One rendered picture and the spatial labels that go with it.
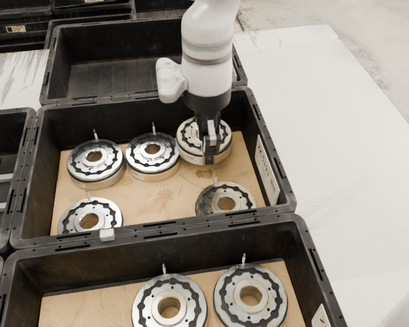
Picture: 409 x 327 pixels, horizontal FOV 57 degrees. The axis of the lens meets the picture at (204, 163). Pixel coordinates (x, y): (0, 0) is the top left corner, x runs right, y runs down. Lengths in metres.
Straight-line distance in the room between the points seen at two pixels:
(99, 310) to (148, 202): 0.20
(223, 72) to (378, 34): 2.58
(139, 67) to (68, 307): 0.61
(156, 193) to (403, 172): 0.59
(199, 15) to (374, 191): 0.59
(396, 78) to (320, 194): 1.84
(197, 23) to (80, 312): 0.43
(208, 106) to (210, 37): 0.11
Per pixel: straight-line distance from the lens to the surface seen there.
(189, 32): 0.51
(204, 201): 0.63
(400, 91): 2.55
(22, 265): 0.56
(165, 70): 0.57
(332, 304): 0.50
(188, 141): 0.68
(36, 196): 0.64
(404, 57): 2.89
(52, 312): 0.62
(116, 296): 0.60
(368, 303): 0.78
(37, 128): 0.72
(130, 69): 0.99
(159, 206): 0.67
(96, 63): 1.03
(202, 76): 0.54
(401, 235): 0.88
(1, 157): 0.84
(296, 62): 1.27
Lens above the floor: 1.37
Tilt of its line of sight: 48 degrees down
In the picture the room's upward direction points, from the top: straight up
